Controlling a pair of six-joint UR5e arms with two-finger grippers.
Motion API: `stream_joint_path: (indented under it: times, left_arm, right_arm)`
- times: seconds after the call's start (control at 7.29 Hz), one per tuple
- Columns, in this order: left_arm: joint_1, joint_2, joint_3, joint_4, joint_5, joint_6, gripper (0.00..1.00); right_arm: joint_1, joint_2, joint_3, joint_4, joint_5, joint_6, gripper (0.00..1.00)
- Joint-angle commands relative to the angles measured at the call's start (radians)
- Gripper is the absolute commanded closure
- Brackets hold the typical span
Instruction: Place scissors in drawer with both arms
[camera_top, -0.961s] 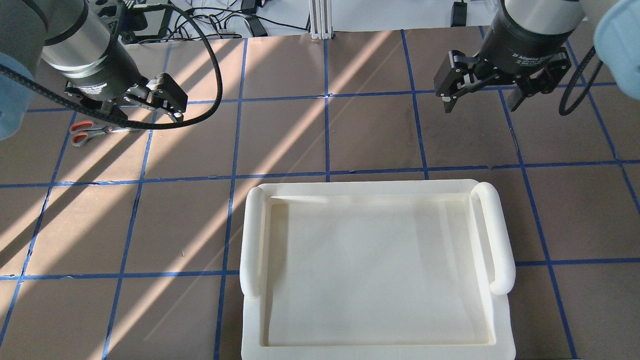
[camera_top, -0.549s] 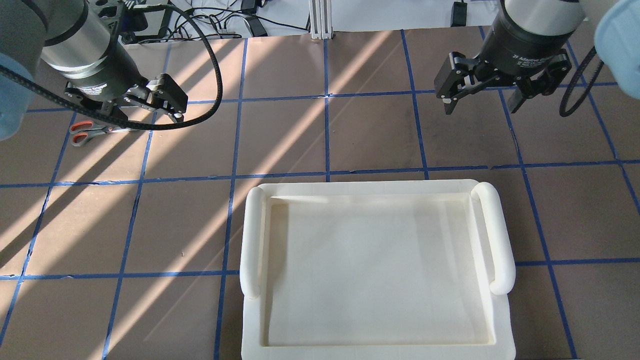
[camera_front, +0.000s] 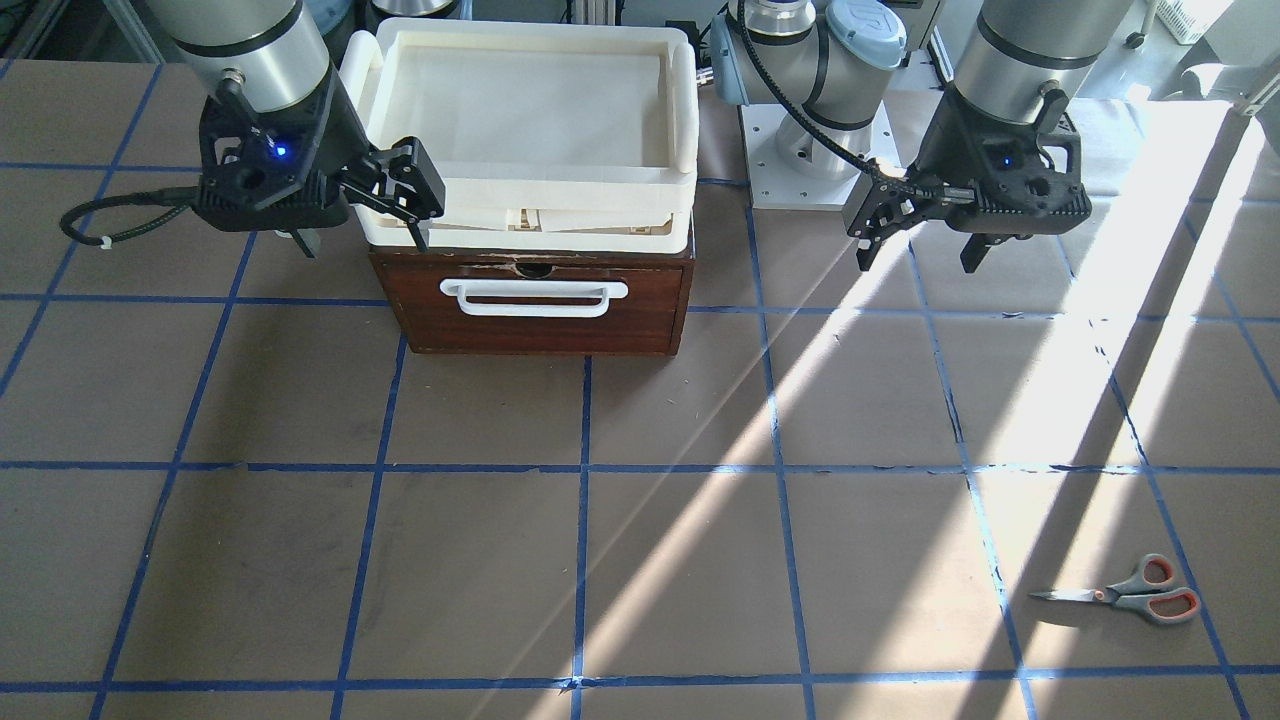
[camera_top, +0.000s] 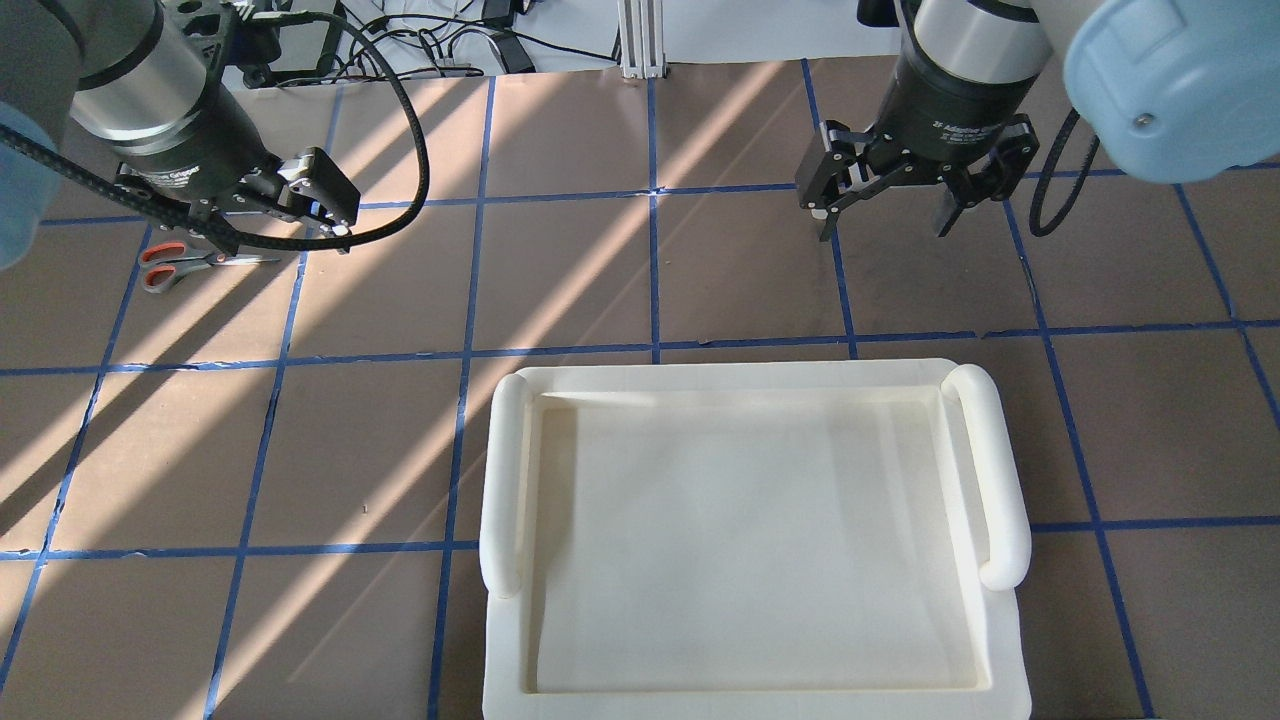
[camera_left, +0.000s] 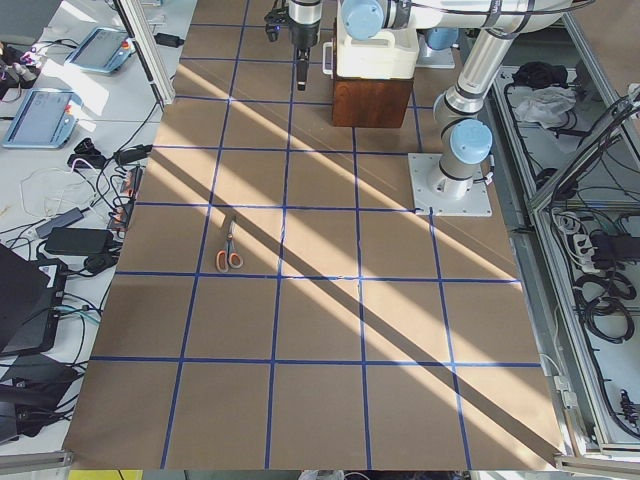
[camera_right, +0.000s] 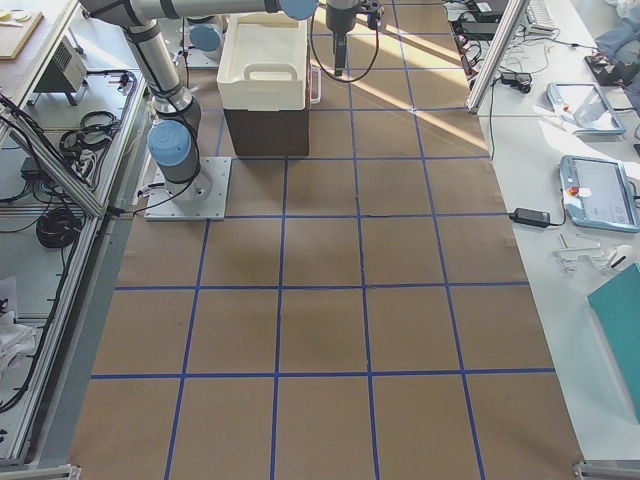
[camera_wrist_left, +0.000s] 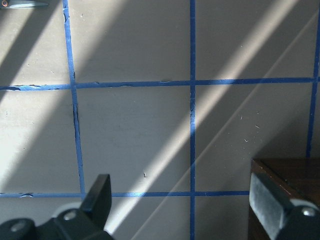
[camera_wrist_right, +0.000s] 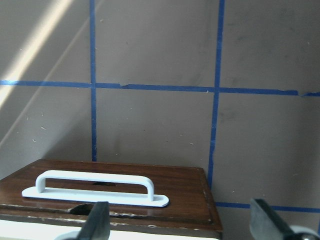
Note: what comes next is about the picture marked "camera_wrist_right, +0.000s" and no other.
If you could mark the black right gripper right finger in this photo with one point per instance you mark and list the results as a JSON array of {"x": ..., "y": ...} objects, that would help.
[{"x": 266, "y": 224}]

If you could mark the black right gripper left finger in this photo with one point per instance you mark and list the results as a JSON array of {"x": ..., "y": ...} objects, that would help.
[{"x": 97, "y": 225}]

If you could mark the white drawer handle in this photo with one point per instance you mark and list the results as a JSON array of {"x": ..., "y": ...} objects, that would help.
[{"x": 92, "y": 187}]

